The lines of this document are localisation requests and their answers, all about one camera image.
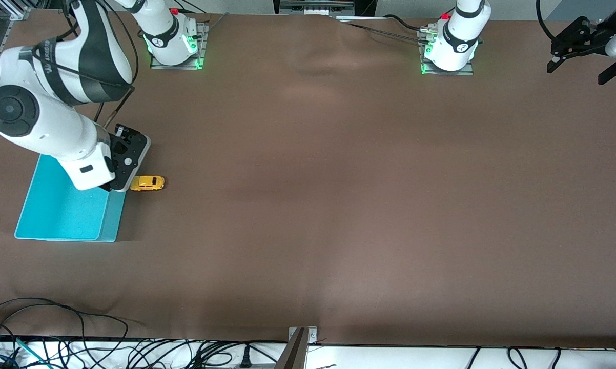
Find grey power strip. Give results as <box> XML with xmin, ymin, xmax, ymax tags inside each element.
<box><xmin>279</xmin><ymin>0</ymin><xmax>355</xmax><ymax>16</ymax></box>

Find aluminium frame rail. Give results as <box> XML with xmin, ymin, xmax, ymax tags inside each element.
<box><xmin>0</xmin><ymin>0</ymin><xmax>65</xmax><ymax>21</ymax></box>

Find teal plastic storage bin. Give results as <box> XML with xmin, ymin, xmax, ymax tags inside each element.
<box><xmin>14</xmin><ymin>154</ymin><xmax>127</xmax><ymax>243</ymax></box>

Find long black floor cable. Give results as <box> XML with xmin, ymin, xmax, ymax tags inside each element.
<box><xmin>0</xmin><ymin>297</ymin><xmax>145</xmax><ymax>369</ymax></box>

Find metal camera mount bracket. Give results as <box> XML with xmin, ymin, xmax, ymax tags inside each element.
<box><xmin>275</xmin><ymin>326</ymin><xmax>318</xmax><ymax>369</ymax></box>

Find black cable at arm base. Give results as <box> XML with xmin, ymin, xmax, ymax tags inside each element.
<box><xmin>382</xmin><ymin>14</ymin><xmax>426</xmax><ymax>32</ymax></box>

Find teal cable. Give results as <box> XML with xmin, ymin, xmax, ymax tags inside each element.
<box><xmin>0</xmin><ymin>334</ymin><xmax>47</xmax><ymax>368</ymax></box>

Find grey braided cable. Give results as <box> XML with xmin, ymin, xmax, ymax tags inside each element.
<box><xmin>335</xmin><ymin>18</ymin><xmax>426</xmax><ymax>44</ymax></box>

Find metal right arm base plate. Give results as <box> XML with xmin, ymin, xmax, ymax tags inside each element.
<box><xmin>150</xmin><ymin>20</ymin><xmax>210</xmax><ymax>70</ymax></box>

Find brown table cloth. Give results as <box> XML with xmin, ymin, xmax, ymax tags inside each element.
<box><xmin>0</xmin><ymin>9</ymin><xmax>616</xmax><ymax>348</ymax></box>

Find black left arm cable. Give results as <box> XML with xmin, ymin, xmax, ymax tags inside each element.
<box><xmin>536</xmin><ymin>0</ymin><xmax>558</xmax><ymax>45</ymax></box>

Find yellow beetle toy car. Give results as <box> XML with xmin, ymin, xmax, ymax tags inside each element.
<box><xmin>130</xmin><ymin>175</ymin><xmax>166</xmax><ymax>192</ymax></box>

